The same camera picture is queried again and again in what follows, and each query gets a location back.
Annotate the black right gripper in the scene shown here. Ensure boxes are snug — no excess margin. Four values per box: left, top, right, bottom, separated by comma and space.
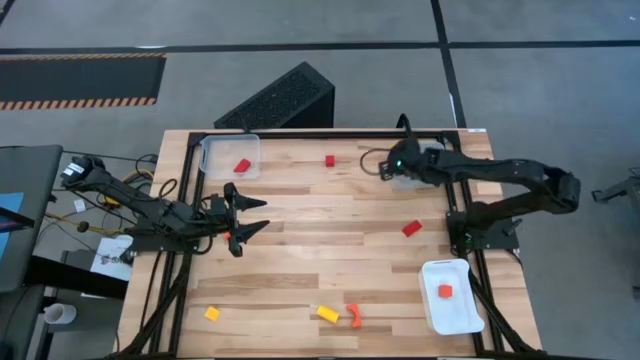
378, 138, 441, 187

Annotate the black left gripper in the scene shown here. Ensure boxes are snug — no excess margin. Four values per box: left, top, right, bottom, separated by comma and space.
208, 182, 271, 258

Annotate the yellow rectangular block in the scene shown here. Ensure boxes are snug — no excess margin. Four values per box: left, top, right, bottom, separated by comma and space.
316, 304, 341, 324

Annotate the clear plastic bin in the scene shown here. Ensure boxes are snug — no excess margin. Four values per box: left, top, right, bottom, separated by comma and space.
199, 133, 262, 181

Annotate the black perforated computer case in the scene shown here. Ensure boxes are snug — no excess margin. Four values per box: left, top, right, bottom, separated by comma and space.
213, 60, 336, 130

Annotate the white paper sheet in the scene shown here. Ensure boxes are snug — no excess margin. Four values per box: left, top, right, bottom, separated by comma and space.
89, 234, 135, 282

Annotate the black stand leg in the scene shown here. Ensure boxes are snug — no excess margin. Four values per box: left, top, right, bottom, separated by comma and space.
591, 167, 640, 204

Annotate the white cup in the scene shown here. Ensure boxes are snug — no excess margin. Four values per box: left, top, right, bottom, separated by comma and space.
43, 302, 78, 325

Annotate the dark grey side table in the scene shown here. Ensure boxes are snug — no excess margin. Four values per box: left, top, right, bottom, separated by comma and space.
0, 144, 64, 294

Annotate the black hazard-striped floor mat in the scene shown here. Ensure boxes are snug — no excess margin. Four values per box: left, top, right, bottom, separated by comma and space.
0, 52, 168, 112

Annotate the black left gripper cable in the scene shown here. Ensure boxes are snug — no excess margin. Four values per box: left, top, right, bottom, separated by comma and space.
194, 224, 217, 256

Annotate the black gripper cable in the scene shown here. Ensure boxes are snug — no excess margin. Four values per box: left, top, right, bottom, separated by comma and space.
194, 224, 217, 256
359, 147, 396, 177

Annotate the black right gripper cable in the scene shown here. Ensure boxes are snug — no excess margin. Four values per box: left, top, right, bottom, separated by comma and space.
359, 147, 396, 177

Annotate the black table frame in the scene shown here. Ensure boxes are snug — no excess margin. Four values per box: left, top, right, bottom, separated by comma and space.
107, 129, 546, 360

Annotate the yellow cable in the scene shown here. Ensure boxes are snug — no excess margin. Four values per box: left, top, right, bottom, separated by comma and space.
44, 169, 154, 236

